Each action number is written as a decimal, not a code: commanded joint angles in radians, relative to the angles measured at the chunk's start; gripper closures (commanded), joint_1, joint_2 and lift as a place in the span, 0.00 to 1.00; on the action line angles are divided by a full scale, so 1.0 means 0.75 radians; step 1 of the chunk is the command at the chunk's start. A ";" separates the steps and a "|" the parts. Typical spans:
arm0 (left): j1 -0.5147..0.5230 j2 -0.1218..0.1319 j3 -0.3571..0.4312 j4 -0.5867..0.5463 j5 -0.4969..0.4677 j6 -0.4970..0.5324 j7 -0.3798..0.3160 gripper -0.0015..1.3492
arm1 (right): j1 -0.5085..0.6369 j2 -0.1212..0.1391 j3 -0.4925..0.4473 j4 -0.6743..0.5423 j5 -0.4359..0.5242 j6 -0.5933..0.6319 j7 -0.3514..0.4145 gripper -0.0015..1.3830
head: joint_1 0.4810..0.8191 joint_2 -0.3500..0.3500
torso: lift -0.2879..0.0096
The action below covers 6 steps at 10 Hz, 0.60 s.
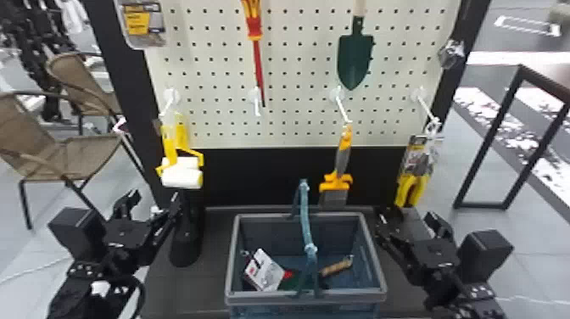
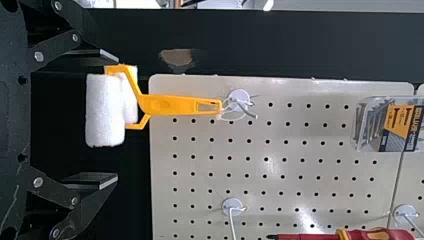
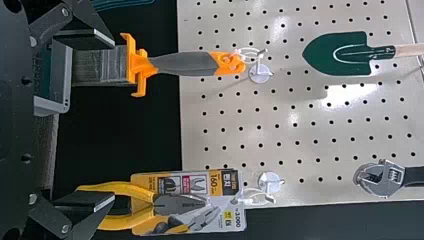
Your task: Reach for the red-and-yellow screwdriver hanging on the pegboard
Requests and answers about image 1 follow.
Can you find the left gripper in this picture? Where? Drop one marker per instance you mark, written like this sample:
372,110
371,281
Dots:
128,242

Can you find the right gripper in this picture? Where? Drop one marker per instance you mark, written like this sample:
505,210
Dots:
434,263

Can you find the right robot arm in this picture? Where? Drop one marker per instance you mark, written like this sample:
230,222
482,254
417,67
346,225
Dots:
467,303

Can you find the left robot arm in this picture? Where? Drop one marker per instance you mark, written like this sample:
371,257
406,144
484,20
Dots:
84,289

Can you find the yellow pliers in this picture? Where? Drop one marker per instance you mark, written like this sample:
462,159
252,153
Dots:
412,187

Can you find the yellow paint roller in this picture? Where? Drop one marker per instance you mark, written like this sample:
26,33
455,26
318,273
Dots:
181,174

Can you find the brown chair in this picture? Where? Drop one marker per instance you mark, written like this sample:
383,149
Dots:
78,80
53,156

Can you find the blue basket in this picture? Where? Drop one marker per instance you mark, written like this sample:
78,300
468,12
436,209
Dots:
307,296

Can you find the white carded tool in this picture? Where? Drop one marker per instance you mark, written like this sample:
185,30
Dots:
263,271

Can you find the green trowel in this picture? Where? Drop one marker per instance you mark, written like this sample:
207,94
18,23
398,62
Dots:
354,58

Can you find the yellow black tool packet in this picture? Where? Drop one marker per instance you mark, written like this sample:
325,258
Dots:
140,22

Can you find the white pegboard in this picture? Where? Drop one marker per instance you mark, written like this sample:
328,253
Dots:
303,67

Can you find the dark side table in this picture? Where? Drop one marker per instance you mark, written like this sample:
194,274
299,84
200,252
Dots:
547,78

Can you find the red screwdriver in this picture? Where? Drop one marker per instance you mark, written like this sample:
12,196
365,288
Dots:
254,26

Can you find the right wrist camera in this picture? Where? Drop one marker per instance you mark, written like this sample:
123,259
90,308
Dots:
484,254

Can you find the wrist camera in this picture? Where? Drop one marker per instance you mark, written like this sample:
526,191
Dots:
484,254
76,231

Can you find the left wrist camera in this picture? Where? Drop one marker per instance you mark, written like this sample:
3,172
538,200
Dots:
76,231

